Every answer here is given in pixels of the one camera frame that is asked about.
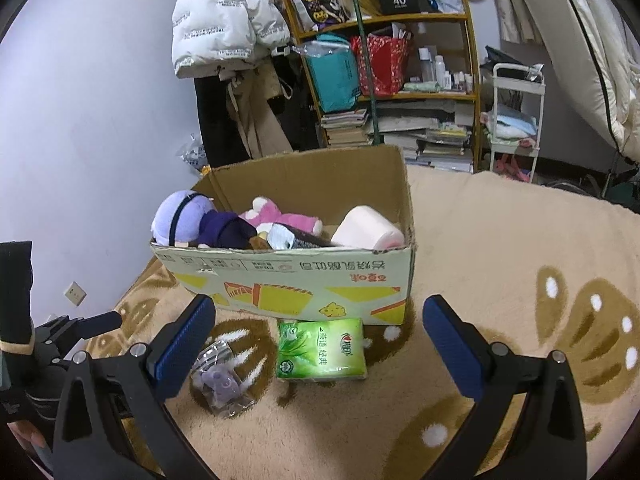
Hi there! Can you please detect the small toy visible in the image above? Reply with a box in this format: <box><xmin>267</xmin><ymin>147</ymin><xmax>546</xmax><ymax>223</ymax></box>
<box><xmin>190</xmin><ymin>338</ymin><xmax>255</xmax><ymax>418</ymax></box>

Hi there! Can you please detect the purple haired plush doll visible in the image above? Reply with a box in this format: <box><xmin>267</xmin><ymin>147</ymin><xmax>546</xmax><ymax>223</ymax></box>
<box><xmin>151</xmin><ymin>190</ymin><xmax>257</xmax><ymax>249</ymax></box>

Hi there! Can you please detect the pink plush toy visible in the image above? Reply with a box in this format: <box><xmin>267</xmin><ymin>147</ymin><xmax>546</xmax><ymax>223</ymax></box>
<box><xmin>240</xmin><ymin>196</ymin><xmax>323</xmax><ymax>236</ymax></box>

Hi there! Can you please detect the green tissue pack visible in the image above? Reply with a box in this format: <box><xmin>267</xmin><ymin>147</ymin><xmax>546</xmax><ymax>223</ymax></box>
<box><xmin>276</xmin><ymin>318</ymin><xmax>368</xmax><ymax>382</ymax></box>

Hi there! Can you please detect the black Face tissue pack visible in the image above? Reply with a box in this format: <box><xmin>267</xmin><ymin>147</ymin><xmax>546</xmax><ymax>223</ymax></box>
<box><xmin>267</xmin><ymin>223</ymin><xmax>333</xmax><ymax>250</ymax></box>

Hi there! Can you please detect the person's left hand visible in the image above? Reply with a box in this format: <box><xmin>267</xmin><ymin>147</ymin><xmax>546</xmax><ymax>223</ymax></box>
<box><xmin>8</xmin><ymin>420</ymin><xmax>53</xmax><ymax>479</ymax></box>

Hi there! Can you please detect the beige patterned blanket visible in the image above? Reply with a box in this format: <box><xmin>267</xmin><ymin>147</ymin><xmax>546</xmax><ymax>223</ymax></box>
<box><xmin>87</xmin><ymin>148</ymin><xmax>639</xmax><ymax>479</ymax></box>

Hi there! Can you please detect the plastic bag of toys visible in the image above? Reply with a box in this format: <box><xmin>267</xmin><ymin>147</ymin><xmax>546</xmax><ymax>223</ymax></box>
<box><xmin>177</xmin><ymin>134</ymin><xmax>210</xmax><ymax>177</ymax></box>

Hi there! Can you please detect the open cardboard box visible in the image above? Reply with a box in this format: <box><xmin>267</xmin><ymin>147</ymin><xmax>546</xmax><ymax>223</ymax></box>
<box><xmin>150</xmin><ymin>145</ymin><xmax>416</xmax><ymax>325</ymax></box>

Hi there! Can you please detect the black coat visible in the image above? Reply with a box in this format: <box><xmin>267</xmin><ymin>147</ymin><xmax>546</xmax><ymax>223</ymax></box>
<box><xmin>194</xmin><ymin>76</ymin><xmax>250</xmax><ymax>168</ymax></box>

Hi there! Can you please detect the beige trench coat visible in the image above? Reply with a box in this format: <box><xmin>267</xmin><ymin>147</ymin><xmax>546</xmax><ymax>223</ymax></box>
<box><xmin>227</xmin><ymin>61</ymin><xmax>292</xmax><ymax>158</ymax></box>

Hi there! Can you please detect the stack of books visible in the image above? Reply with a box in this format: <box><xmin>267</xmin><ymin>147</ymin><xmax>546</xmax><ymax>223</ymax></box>
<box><xmin>320</xmin><ymin>108</ymin><xmax>371</xmax><ymax>148</ymax></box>

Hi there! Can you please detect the white rolling cart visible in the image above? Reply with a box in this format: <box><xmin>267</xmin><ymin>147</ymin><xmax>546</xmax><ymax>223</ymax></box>
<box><xmin>485</xmin><ymin>62</ymin><xmax>546</xmax><ymax>183</ymax></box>

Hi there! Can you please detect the white puffer jacket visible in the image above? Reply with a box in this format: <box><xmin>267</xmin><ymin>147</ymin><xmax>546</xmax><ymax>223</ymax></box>
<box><xmin>171</xmin><ymin>0</ymin><xmax>291</xmax><ymax>78</ymax></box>

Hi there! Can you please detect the teal bag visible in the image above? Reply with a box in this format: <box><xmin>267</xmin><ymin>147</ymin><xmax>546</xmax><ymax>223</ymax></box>
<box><xmin>302</xmin><ymin>34</ymin><xmax>360</xmax><ymax>113</ymax></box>

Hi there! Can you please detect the wooden bookshelf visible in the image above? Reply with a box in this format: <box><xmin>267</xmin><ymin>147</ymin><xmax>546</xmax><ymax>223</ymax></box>
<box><xmin>282</xmin><ymin>0</ymin><xmax>482</xmax><ymax>172</ymax></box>

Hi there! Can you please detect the red patterned bag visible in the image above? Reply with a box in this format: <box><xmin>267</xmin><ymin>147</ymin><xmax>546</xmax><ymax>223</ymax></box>
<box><xmin>350</xmin><ymin>34</ymin><xmax>410</xmax><ymax>98</ymax></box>

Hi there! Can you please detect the cream recliner chair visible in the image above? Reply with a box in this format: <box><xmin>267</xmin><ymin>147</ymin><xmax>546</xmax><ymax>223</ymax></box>
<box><xmin>524</xmin><ymin>0</ymin><xmax>639</xmax><ymax>162</ymax></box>

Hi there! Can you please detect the green pole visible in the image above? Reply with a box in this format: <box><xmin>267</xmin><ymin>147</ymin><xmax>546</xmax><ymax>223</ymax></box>
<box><xmin>352</xmin><ymin>0</ymin><xmax>382</xmax><ymax>145</ymax></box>

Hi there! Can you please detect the wall socket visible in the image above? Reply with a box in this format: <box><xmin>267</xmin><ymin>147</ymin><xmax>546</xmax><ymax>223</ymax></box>
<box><xmin>64</xmin><ymin>282</ymin><xmax>87</xmax><ymax>307</ymax></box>

